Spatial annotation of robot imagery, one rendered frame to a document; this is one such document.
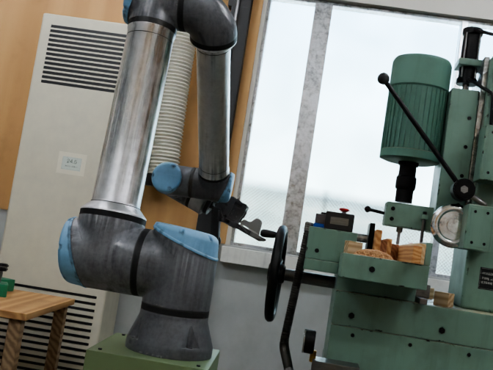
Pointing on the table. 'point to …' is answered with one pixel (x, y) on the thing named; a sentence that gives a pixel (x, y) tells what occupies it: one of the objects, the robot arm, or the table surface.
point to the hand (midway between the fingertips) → (260, 240)
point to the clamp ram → (367, 236)
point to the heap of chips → (373, 253)
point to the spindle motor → (405, 142)
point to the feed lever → (459, 190)
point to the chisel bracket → (406, 216)
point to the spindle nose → (406, 181)
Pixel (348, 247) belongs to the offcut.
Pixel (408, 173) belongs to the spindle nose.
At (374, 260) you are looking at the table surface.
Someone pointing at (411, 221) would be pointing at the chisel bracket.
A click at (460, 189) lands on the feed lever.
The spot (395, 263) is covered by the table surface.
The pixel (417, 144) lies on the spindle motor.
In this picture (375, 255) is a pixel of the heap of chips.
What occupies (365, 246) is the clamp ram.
